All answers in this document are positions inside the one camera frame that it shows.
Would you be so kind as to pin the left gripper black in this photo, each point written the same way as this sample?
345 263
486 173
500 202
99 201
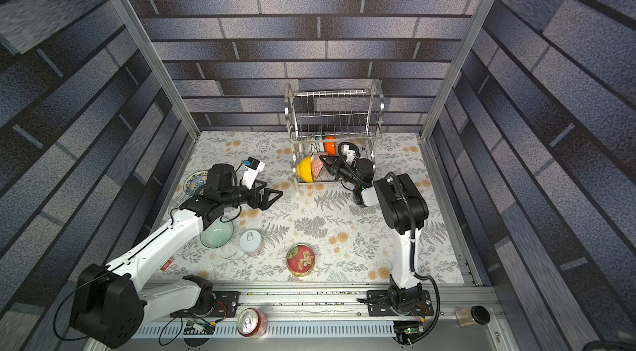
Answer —
266 203

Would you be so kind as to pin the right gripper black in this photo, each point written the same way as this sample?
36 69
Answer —
338 167

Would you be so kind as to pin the blue yellow patterned plate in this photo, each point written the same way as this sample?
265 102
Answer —
195 182

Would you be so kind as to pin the orange plastic bowl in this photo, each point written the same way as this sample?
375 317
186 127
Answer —
330 145

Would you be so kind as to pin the pale green ceramic bowl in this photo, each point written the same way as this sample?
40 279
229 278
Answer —
217 234

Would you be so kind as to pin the yellow plastic bowl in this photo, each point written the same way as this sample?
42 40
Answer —
304 170

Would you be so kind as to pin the black white leaf bowl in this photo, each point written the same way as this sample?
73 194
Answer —
317 164

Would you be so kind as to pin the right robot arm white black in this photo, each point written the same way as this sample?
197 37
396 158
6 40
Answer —
405 213

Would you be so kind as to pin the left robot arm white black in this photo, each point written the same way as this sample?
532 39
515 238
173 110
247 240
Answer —
110 302

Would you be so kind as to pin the stainless steel dish rack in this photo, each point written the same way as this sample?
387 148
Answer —
354 115

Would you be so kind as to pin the floral table mat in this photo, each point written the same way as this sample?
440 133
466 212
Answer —
351 243

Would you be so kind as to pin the small red white box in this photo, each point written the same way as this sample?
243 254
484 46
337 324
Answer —
166 265

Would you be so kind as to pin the red floral bowl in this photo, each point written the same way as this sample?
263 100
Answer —
300 259

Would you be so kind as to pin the glass jar black lid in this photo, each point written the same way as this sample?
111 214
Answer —
473 316

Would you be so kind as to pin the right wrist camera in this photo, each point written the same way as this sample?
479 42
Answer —
350 152

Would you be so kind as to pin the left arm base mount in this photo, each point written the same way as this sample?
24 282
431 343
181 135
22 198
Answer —
224 305

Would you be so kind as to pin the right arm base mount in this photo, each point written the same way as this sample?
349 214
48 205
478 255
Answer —
413 302

